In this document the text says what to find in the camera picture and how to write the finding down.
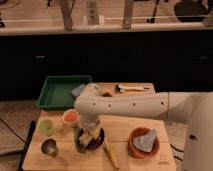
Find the brown grape bunch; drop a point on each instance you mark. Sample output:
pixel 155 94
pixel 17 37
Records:
pixel 106 94

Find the green plastic tray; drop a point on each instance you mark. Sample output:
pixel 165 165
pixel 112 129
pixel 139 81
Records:
pixel 56 91

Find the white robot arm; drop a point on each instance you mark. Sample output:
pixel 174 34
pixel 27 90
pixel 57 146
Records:
pixel 195 109

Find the purple bowl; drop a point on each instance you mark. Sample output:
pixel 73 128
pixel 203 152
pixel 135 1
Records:
pixel 94 144

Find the white cup orange contents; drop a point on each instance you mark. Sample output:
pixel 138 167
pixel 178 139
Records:
pixel 70 118

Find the green cup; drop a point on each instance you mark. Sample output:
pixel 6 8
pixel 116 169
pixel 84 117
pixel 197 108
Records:
pixel 46 127

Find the grey sponge block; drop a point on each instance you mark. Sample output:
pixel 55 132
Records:
pixel 78 90

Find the orange bowl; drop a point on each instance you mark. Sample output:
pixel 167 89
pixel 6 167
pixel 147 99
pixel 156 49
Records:
pixel 136 153

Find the yellow handled utensil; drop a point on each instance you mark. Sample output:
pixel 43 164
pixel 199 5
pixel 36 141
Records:
pixel 111 154

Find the green chili pepper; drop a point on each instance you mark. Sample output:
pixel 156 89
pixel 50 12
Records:
pixel 78 147

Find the metal cup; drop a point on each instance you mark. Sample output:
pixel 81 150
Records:
pixel 49 147

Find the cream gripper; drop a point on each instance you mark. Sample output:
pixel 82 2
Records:
pixel 94 133

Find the grey crumpled cloth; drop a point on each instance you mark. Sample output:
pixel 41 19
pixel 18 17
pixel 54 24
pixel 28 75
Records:
pixel 145 142

